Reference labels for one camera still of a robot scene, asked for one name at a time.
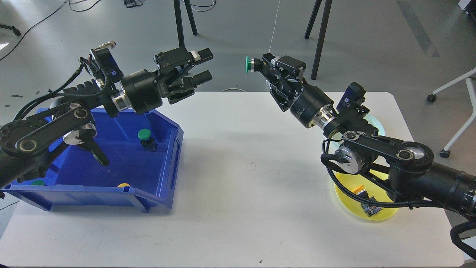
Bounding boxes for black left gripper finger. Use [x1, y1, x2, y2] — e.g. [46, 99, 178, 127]
[191, 71, 213, 85]
[192, 48, 214, 63]

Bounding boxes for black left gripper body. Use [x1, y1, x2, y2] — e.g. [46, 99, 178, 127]
[112, 47, 197, 114]

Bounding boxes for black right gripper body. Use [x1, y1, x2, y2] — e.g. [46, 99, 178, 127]
[260, 53, 335, 129]

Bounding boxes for green push button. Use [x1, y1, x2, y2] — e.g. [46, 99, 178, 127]
[245, 56, 264, 73]
[137, 128, 157, 151]

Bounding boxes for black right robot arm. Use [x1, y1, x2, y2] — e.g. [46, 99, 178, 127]
[245, 53, 475, 258]

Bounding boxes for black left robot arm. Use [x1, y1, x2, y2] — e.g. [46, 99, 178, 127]
[0, 41, 213, 188]

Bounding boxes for light green plate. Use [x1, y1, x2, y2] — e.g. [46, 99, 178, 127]
[331, 114, 386, 140]

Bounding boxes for yellow plate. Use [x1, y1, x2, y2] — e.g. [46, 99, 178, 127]
[334, 172, 398, 221]

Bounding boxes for green push button front corner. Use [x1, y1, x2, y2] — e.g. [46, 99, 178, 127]
[31, 180, 46, 186]

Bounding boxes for black stand left legs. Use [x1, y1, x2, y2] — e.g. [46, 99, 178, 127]
[173, 0, 199, 49]

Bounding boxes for black stand legs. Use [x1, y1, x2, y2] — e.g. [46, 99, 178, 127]
[173, 0, 199, 49]
[304, 0, 333, 80]

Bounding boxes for blue plastic bin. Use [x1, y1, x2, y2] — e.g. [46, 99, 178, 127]
[3, 108, 183, 213]

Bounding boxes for black stand right legs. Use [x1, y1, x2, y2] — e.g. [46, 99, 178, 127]
[304, 0, 333, 80]

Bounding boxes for white chair base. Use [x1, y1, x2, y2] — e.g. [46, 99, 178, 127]
[427, 68, 476, 159]

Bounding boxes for white cable on floor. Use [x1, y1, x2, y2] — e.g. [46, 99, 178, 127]
[269, 0, 282, 56]

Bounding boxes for black floor cable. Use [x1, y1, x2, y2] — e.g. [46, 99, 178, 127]
[0, 0, 102, 61]

